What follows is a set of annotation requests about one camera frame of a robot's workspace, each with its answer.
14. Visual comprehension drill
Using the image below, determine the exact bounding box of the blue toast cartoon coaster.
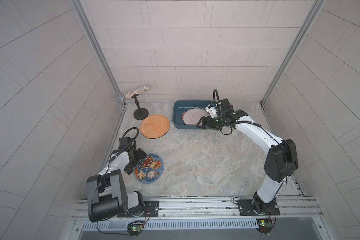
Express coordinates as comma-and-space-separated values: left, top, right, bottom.
134, 154, 165, 184

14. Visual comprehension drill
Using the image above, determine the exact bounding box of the left aluminium corner post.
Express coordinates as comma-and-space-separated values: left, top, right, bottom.
71, 0, 121, 96

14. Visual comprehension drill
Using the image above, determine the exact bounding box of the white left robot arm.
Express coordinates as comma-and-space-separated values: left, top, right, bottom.
87, 137, 145, 223

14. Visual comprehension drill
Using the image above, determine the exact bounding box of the glitter microphone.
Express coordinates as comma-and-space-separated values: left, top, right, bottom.
117, 85, 150, 104

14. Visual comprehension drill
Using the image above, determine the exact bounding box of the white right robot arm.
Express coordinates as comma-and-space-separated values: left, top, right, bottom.
197, 99, 299, 215

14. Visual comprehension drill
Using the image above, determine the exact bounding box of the black microphone stand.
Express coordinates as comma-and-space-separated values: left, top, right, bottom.
132, 94, 149, 120

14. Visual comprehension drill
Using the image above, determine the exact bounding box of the green circuit board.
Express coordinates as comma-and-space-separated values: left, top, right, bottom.
127, 221, 145, 237
257, 219, 274, 234

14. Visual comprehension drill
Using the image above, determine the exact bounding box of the aluminium front rail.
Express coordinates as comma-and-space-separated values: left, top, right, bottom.
69, 196, 328, 236

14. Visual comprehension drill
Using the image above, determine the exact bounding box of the orange round coaster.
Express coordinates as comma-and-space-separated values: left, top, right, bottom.
140, 115, 170, 139

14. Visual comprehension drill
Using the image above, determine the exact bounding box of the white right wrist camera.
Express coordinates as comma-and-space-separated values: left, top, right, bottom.
205, 104, 219, 118

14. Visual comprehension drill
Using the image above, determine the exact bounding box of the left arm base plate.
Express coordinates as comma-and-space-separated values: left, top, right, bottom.
117, 201, 160, 218

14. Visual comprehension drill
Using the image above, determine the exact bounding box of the left green circuit board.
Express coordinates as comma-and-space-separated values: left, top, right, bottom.
127, 221, 145, 237

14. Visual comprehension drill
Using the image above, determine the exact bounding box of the pink unicorn round coaster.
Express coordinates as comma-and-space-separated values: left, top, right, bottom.
182, 108, 210, 126

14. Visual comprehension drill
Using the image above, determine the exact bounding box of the teal plastic storage box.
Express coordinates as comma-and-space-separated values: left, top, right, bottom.
173, 100, 214, 130

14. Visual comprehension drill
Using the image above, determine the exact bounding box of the aluminium corner frame post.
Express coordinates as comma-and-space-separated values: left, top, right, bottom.
260, 0, 326, 107

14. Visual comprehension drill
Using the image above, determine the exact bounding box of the right green circuit board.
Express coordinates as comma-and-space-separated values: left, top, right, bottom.
257, 219, 274, 234

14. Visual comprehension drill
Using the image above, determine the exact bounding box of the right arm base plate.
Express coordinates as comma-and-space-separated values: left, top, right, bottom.
237, 199, 280, 216

